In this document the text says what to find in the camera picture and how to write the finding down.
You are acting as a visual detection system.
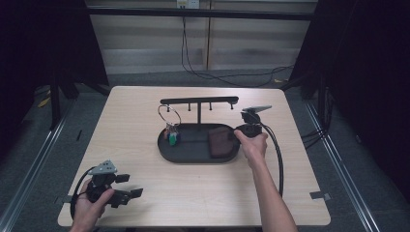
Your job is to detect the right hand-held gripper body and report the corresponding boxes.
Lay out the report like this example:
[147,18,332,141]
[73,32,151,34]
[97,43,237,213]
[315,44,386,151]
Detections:
[236,104,273,138]

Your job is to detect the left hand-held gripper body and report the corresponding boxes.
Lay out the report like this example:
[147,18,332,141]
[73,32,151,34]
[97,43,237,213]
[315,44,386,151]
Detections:
[86,159,119,208]

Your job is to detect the brown pouch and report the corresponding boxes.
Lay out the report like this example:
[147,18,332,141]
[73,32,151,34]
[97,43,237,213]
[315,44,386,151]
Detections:
[207,126,236,160]

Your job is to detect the black key rack with tray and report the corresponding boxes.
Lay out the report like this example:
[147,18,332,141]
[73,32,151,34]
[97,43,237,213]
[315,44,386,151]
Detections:
[157,96,241,164]

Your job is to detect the key ring with coloured tags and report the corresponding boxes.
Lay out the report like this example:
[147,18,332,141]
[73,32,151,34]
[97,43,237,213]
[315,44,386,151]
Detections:
[158,104,182,147]

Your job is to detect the person's right hand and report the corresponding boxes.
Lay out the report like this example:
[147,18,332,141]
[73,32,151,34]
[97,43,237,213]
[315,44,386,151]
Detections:
[234,130,269,162]

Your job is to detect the person's left hand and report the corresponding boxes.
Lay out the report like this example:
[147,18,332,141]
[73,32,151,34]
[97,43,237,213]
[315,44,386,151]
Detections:
[69,178,115,232]

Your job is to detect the grey tape piece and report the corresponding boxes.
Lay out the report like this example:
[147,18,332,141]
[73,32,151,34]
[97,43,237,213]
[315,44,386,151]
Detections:
[53,194,73,205]
[308,190,332,201]

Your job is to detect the black metal stand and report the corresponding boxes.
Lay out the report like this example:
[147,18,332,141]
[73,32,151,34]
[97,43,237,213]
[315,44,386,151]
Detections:
[47,72,112,131]

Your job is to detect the black horizontal bar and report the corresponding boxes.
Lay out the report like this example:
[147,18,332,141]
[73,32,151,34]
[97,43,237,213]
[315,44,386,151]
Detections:
[86,7,318,22]

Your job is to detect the black curtain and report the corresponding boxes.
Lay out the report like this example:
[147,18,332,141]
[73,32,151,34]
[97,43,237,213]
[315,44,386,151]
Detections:
[0,0,110,160]
[288,0,410,202]

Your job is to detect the left hand-held gripper cable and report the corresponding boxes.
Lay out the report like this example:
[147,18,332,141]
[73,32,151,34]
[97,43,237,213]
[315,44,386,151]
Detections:
[70,166,98,220]

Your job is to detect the hand-held gripper cable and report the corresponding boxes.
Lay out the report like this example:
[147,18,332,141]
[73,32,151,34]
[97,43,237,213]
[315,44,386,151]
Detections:
[260,123,285,198]
[70,166,98,220]

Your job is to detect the right hand-held gripper cable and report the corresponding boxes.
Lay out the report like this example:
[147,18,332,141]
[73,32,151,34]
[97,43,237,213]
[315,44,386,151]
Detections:
[260,123,285,198]

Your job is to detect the bundle of black floor cables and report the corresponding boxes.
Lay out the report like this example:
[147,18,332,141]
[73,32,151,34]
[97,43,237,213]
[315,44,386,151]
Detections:
[301,86,334,151]

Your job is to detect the metal floor rail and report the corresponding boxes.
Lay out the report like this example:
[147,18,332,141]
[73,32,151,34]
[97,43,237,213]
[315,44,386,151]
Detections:
[304,101,385,232]
[0,100,77,232]

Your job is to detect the black wall cable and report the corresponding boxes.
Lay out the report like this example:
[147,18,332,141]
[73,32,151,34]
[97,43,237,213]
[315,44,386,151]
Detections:
[181,16,295,89]

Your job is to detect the white wall socket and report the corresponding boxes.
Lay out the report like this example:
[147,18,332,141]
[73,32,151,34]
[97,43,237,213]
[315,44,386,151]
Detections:
[176,0,201,10]

